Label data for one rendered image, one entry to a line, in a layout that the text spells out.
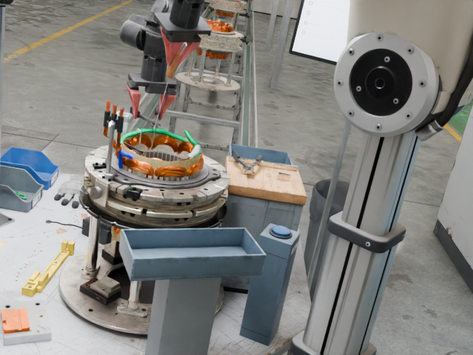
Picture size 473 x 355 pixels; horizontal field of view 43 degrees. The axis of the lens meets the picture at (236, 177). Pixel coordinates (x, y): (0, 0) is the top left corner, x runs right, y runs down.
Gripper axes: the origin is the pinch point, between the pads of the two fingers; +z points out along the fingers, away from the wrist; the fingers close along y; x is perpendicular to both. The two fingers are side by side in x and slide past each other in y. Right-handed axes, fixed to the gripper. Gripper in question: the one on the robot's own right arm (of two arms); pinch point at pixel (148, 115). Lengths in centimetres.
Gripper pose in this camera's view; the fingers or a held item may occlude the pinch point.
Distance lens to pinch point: 145.5
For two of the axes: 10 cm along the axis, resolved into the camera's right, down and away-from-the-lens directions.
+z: -1.9, 8.9, 4.1
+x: 3.5, 4.5, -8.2
